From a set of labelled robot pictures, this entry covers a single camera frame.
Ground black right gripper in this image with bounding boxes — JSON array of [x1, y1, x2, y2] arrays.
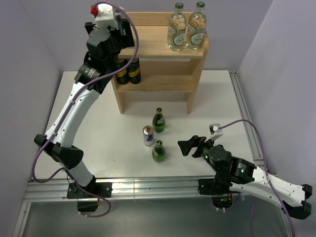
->
[[177, 134, 221, 173]]

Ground blue silver can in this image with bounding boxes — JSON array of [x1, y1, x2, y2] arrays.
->
[[143, 125, 154, 146], [114, 7, 125, 22]]

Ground clear glass bottle green cap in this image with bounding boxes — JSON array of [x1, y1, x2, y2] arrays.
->
[[167, 2, 187, 51]]

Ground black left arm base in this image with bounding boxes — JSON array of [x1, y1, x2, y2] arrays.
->
[[66, 182, 112, 218]]

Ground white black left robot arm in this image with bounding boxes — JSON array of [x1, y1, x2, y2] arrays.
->
[[34, 19, 139, 197]]

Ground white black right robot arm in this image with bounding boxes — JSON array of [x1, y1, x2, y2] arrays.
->
[[177, 135, 313, 220]]

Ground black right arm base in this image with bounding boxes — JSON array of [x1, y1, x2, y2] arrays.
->
[[197, 178, 240, 209]]

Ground wooden two-tier shelf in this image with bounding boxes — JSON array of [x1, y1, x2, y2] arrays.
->
[[112, 12, 209, 114]]

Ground black yellow can right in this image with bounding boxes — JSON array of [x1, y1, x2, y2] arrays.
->
[[127, 58, 141, 84]]

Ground black yellow can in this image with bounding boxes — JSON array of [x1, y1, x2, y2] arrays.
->
[[116, 58, 129, 85], [127, 58, 141, 84]]

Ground black yellow can left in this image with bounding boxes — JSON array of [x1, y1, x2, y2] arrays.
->
[[116, 58, 129, 85]]

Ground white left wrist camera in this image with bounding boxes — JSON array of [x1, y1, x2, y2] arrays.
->
[[91, 3, 119, 30]]

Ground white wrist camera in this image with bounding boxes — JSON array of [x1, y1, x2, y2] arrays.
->
[[205, 124, 223, 143], [91, 3, 119, 30]]

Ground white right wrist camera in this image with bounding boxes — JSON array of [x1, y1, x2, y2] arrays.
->
[[205, 124, 223, 143]]

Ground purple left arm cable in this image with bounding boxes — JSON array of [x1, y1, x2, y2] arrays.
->
[[32, 1, 139, 218]]

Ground aluminium mounting rail frame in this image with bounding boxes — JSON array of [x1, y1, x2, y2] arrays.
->
[[13, 71, 290, 237]]

